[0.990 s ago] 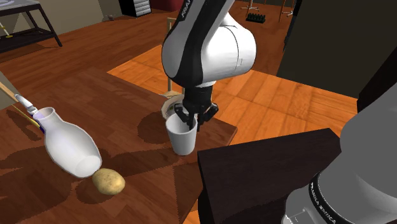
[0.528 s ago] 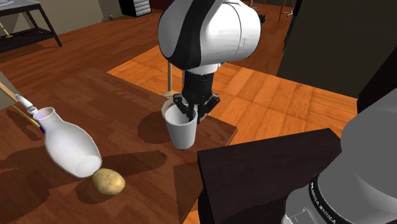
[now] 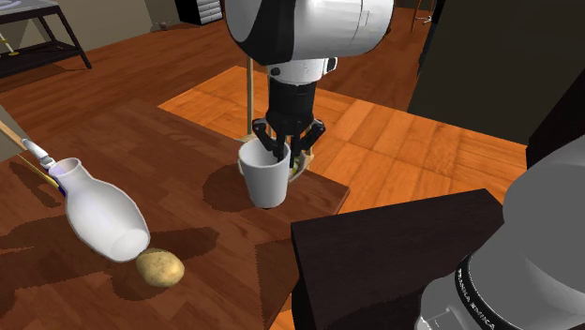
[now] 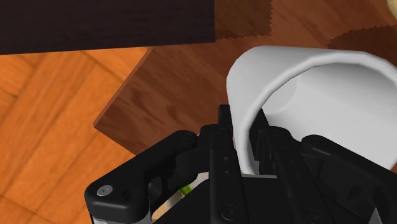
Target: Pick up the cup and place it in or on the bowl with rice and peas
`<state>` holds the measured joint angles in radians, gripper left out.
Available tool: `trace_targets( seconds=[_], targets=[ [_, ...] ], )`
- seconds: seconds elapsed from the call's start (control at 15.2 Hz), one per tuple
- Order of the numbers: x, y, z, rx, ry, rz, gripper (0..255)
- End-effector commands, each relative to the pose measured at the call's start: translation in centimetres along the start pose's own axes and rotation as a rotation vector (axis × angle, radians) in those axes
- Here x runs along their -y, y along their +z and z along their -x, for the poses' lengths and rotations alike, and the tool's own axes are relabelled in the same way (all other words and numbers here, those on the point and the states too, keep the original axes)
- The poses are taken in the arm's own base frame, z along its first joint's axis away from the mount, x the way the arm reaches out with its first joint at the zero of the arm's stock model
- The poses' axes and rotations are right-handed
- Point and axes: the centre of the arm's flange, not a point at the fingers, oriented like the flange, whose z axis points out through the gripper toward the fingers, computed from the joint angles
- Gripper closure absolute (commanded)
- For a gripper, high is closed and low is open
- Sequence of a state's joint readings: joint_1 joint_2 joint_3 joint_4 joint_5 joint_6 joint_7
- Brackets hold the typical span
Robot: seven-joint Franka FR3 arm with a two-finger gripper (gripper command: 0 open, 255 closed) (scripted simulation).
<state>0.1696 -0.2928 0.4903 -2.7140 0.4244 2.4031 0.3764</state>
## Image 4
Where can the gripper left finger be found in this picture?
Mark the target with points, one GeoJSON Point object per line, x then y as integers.
{"type": "Point", "coordinates": [139, 173]}

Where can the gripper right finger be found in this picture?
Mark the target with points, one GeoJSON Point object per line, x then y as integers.
{"type": "Point", "coordinates": [341, 173]}

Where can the white cup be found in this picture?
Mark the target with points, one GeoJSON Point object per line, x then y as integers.
{"type": "Point", "coordinates": [260, 68]}

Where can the brown wooden table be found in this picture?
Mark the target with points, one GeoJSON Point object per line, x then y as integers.
{"type": "Point", "coordinates": [180, 90]}

